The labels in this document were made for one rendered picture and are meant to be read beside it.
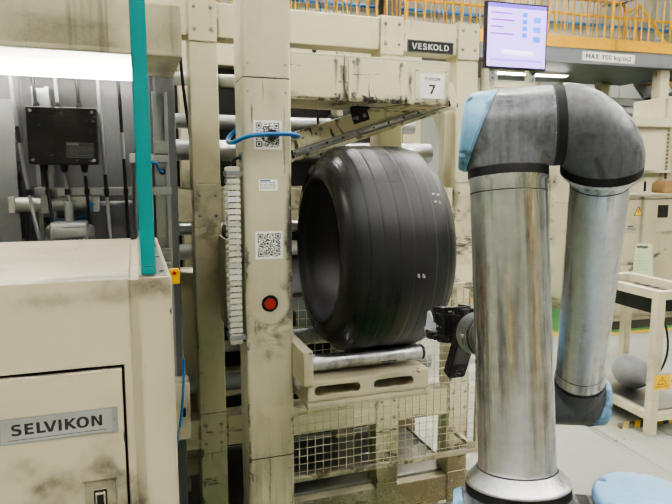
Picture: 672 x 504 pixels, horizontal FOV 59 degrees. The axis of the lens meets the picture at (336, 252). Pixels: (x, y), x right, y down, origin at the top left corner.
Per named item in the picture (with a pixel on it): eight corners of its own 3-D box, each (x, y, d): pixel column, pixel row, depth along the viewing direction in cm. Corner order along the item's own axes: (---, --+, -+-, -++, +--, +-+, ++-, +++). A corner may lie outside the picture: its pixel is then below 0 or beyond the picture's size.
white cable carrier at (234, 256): (230, 345, 159) (226, 166, 153) (227, 340, 163) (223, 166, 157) (247, 343, 160) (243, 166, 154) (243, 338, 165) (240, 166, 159)
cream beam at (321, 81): (274, 99, 179) (273, 49, 177) (257, 108, 203) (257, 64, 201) (450, 106, 198) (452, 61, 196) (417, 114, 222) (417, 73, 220)
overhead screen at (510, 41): (485, 67, 503) (487, -1, 496) (482, 68, 507) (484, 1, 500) (545, 70, 519) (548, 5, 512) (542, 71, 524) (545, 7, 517)
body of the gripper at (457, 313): (458, 303, 141) (487, 308, 129) (460, 339, 141) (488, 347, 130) (430, 305, 138) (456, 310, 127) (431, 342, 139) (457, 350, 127)
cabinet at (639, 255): (610, 331, 536) (619, 193, 520) (568, 317, 591) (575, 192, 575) (690, 324, 560) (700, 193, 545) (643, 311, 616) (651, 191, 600)
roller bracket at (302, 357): (303, 389, 154) (303, 353, 152) (270, 347, 191) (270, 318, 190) (315, 387, 155) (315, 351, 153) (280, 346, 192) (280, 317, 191)
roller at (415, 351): (303, 363, 162) (307, 375, 159) (305, 351, 160) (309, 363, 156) (417, 351, 173) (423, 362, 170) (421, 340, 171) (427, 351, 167)
